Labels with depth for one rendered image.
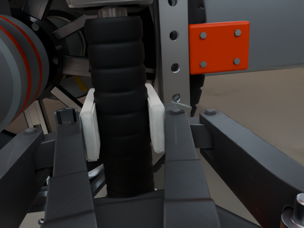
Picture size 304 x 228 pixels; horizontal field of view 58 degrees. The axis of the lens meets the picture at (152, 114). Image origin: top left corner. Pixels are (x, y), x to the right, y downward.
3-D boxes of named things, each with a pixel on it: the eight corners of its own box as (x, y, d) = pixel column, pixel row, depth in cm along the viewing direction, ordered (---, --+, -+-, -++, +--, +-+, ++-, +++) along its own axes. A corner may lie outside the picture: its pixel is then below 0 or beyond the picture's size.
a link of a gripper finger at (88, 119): (98, 161, 16) (86, 163, 16) (102, 122, 23) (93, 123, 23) (92, 113, 15) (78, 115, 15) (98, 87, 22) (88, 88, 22)
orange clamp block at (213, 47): (178, 68, 47) (229, 63, 48) (190, 76, 39) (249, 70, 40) (177, 25, 45) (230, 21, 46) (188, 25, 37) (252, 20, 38)
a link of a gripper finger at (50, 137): (82, 165, 14) (22, 172, 14) (89, 130, 19) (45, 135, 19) (77, 139, 14) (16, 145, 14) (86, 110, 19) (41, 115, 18)
